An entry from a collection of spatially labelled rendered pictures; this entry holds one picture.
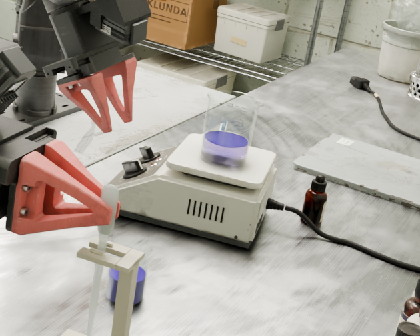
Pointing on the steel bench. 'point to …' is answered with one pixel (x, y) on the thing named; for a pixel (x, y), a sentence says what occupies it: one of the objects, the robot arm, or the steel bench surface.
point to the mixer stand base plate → (372, 171)
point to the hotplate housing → (199, 205)
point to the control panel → (147, 168)
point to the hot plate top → (245, 172)
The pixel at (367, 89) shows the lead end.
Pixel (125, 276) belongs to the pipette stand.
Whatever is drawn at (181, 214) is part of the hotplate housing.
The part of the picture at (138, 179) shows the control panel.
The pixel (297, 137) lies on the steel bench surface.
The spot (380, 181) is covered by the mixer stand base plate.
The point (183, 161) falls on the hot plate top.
